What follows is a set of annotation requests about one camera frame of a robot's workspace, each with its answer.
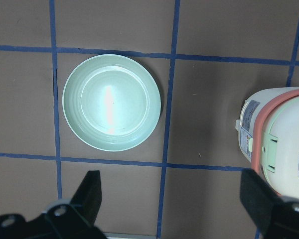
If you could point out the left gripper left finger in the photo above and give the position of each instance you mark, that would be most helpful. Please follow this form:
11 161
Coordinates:
72 220

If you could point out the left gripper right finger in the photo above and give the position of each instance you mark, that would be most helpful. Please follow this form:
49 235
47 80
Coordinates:
276 217

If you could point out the white rice cooker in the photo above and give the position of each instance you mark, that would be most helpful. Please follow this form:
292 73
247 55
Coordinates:
268 136

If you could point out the green plate robot left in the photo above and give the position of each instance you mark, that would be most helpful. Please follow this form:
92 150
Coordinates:
111 102

